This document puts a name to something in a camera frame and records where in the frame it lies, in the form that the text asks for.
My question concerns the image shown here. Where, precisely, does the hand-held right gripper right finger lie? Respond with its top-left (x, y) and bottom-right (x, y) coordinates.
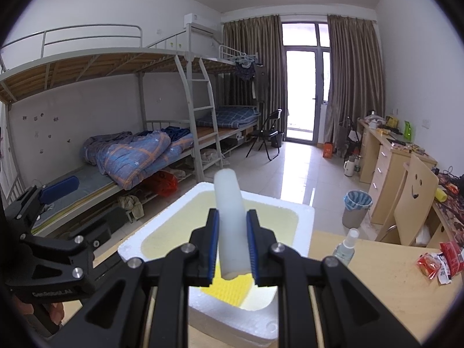
top-left (246, 208), bottom-right (421, 348)

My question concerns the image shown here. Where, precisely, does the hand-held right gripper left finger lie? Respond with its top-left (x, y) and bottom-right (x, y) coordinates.
top-left (47, 208), bottom-right (222, 348)

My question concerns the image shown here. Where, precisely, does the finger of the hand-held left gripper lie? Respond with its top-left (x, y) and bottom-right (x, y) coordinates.
top-left (3, 176), bottom-right (80, 233)
top-left (5, 206), bottom-right (126, 298)

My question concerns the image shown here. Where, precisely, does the white foam cylinder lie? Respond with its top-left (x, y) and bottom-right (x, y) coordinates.
top-left (214, 168), bottom-right (254, 280)

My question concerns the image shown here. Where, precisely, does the white foam box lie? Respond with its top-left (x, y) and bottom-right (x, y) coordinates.
top-left (118, 182), bottom-right (315, 348)

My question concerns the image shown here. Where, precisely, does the person's left hand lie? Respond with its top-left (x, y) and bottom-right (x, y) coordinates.
top-left (14, 295), bottom-right (66, 330)

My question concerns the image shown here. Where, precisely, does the yellow sponge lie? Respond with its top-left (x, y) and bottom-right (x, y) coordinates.
top-left (202, 273), bottom-right (254, 307)

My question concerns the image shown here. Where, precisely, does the beige crumpled cloth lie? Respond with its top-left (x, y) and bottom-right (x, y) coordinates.
top-left (118, 194), bottom-right (145, 220)

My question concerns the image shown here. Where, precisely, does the red plastic bag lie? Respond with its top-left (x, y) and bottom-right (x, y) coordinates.
top-left (147, 171), bottom-right (179, 197)

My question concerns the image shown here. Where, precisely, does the blue plaid quilt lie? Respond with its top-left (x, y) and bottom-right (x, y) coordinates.
top-left (83, 130), bottom-right (194, 190)

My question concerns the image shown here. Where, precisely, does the clear spray bottle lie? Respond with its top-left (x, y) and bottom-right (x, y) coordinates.
top-left (331, 228), bottom-right (360, 267)

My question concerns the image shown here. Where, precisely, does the grey trash bin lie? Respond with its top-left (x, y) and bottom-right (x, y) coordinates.
top-left (342, 189), bottom-right (373, 229)

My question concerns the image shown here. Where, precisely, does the black folding chair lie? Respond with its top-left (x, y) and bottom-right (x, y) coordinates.
top-left (246, 109), bottom-right (283, 162)

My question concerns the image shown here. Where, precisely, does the grey metal bunk bed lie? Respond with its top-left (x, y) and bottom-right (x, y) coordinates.
top-left (185, 43), bottom-right (262, 169)
top-left (0, 25), bottom-right (218, 238)

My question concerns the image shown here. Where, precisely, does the blue plaid bedding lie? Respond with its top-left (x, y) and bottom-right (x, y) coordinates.
top-left (196, 106), bottom-right (262, 129)

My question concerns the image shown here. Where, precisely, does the grey metal bed ladder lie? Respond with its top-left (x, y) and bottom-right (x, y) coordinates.
top-left (175, 54), bottom-right (223, 184)

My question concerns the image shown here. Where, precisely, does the wooden desk with drawers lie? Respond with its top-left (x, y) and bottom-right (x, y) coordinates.
top-left (357, 118), bottom-right (439, 225)

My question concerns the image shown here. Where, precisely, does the hanging black garment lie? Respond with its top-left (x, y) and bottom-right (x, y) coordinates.
top-left (251, 64), bottom-right (269, 103)

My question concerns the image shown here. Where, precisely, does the glass balcony door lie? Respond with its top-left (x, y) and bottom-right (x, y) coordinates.
top-left (281, 22), bottom-right (331, 143)

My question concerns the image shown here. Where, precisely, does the wooden chair with smiley face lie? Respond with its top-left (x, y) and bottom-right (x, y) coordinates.
top-left (375, 152), bottom-right (450, 247)

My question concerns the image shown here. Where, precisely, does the hanging dark blue garment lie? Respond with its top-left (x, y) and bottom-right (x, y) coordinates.
top-left (235, 60), bottom-right (256, 82)

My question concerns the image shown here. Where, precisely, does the red snack packet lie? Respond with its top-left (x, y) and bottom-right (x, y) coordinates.
top-left (438, 241), bottom-right (464, 285)
top-left (417, 252), bottom-right (448, 280)

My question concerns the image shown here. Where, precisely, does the brown curtain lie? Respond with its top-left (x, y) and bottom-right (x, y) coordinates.
top-left (222, 14), bottom-right (287, 133)
top-left (324, 14), bottom-right (385, 153)

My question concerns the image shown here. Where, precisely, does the desk with patterned cloth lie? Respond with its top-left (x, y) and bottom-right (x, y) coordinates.
top-left (424, 168), bottom-right (464, 258)

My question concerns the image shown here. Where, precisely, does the white air conditioner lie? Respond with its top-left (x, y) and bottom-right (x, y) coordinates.
top-left (184, 12), bottom-right (222, 37)

